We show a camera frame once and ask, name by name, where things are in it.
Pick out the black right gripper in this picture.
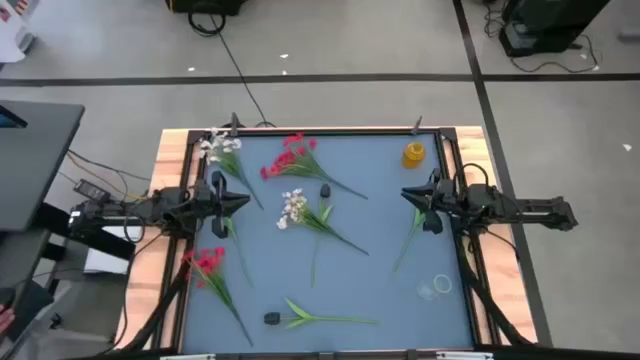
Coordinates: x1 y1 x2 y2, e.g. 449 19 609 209
401 168 456 235

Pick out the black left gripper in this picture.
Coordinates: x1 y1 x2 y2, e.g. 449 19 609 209
195 171 251 240

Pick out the yellow artificial tulip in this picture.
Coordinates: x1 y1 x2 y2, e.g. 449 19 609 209
392 208 426 274
224 215 255 289

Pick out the white artificial flower bouquet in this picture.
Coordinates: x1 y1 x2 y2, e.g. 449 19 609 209
275 187 371 257
198 127 265 211

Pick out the red artificial flower bouquet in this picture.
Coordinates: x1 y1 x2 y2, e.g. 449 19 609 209
180 246 255 348
259 132 370 201

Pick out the black artificial tulip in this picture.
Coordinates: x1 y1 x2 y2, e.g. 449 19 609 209
263 297 379 331
309 183 335 290

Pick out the yellow glass vase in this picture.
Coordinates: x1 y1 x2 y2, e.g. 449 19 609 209
401 141 427 170

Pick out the clear glass vase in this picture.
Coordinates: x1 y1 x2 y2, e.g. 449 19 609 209
416 273 454 302

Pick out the blue-grey table mat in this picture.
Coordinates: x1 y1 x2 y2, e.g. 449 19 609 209
180 132 475 354

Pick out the white box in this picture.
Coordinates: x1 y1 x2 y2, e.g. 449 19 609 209
82 224 132 275

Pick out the black power adapter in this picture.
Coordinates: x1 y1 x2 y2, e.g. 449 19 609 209
73 178 112 203

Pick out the black desk support beam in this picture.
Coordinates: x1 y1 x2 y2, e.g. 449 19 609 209
34 202 136 261

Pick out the black equipment case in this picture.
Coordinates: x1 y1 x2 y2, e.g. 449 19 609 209
164 0 249 16

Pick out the dark grey desk top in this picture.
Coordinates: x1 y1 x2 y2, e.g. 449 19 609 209
0 99 85 234

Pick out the black floor equipment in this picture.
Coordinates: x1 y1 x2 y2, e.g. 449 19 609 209
498 0 612 59

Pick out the dark monitor screen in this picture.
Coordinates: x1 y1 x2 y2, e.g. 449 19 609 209
0 104 29 130

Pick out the person's hand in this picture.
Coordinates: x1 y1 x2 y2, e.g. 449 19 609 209
0 305 16 336

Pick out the white display stand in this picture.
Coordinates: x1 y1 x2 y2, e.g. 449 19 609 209
0 0 40 64

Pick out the thin black floor cable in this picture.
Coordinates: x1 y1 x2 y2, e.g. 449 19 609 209
482 0 602 75

